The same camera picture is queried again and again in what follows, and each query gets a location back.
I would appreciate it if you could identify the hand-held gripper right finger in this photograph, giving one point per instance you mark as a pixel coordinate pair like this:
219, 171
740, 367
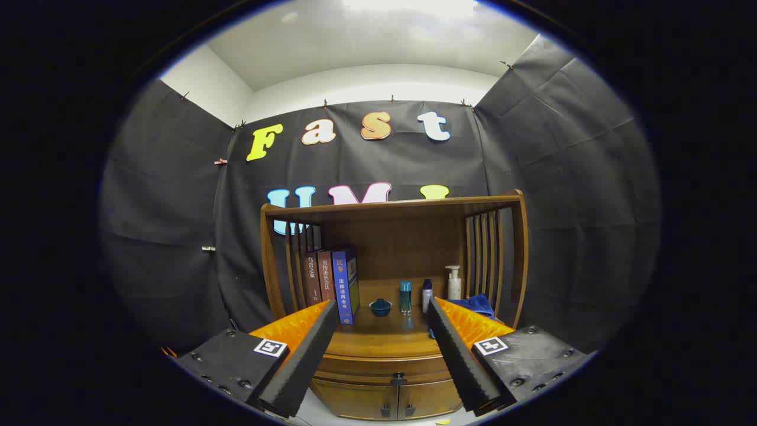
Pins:
458, 355

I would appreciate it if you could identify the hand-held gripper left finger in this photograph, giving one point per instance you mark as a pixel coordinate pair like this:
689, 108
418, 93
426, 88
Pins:
307, 355

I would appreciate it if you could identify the wooden drawer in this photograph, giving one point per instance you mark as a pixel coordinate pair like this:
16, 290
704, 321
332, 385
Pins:
366, 367

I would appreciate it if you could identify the wooden cabinet door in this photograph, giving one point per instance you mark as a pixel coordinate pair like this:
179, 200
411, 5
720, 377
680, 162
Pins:
429, 399
355, 399

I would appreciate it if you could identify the wooden countertop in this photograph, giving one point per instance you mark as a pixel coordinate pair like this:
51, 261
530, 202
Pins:
384, 337

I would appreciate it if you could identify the wooden cabinet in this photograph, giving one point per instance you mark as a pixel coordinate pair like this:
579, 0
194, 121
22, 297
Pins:
414, 236

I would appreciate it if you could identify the blue folded towel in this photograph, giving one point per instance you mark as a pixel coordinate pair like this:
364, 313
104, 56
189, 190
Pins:
473, 305

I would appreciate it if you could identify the white bottle blue cap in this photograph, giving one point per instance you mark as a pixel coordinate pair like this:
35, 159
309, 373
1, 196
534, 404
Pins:
427, 297

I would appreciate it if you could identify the white pump bottle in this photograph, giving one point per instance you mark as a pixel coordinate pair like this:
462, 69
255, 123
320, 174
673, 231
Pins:
454, 287

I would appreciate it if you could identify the dark brown book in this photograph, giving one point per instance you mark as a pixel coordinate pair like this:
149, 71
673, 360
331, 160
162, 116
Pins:
311, 278

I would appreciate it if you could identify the teal glass bottle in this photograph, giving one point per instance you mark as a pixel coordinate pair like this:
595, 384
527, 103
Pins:
405, 297

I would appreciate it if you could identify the blue book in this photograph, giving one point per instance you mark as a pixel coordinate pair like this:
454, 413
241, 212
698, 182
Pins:
344, 284

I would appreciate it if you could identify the reddish brown book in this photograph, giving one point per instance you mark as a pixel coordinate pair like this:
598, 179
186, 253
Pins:
326, 275

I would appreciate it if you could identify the dark blue lidded teacup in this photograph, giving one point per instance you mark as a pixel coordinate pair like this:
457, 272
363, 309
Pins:
380, 307

